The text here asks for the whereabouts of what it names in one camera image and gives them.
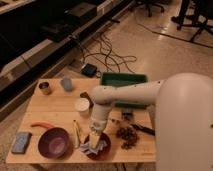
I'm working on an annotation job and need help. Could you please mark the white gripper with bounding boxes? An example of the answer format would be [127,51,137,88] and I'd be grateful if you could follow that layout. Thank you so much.
[89,122,106,149]

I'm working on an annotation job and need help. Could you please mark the light blue towel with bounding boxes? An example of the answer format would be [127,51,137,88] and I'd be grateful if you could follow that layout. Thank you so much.
[79,140,107,155]

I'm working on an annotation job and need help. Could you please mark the red bowl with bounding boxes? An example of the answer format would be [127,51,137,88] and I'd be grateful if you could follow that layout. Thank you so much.
[83,133,111,160]

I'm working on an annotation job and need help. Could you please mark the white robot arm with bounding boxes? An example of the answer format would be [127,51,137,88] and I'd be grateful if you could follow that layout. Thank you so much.
[90,73,213,171]

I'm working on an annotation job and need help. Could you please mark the purple bowl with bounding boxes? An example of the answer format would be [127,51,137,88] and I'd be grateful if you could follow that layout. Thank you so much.
[38,127,71,159]

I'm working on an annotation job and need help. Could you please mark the yellow banana peel stick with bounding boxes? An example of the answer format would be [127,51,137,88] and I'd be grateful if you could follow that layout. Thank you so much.
[73,120,80,149]

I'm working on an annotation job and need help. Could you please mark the white paper cup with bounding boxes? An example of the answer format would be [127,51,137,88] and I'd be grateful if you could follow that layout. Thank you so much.
[74,98,90,117]

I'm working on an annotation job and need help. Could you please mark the brown pine cone cluster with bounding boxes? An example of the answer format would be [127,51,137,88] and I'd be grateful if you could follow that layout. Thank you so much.
[116,127,139,150]

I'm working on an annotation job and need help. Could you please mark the dark brown spatula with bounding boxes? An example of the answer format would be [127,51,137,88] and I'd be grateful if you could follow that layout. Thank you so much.
[80,92,90,99]

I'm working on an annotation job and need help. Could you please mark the wooden table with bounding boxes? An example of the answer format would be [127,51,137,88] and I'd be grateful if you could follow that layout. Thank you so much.
[6,79,156,164]

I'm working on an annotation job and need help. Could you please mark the green plastic tray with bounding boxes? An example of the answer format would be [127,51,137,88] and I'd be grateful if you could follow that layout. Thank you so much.
[100,72,148,109]

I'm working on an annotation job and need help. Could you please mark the orange carrot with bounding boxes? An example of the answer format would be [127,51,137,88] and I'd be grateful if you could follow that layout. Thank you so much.
[31,122,54,129]

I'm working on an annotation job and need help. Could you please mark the black power adapter box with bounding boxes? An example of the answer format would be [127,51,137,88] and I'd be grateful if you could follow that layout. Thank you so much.
[81,63,97,77]

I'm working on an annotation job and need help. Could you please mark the blue sponge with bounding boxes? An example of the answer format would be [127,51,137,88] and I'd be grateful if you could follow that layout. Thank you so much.
[11,132,32,154]

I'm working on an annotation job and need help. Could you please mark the dark shelf unit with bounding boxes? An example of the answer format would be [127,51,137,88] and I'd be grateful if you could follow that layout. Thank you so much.
[0,0,133,121]

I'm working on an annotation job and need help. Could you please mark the black office chair base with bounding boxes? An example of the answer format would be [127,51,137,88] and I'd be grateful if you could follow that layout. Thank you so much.
[134,0,165,18]

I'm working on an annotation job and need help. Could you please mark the black floor cables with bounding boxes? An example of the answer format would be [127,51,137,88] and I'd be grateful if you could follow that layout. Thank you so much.
[69,31,138,75]

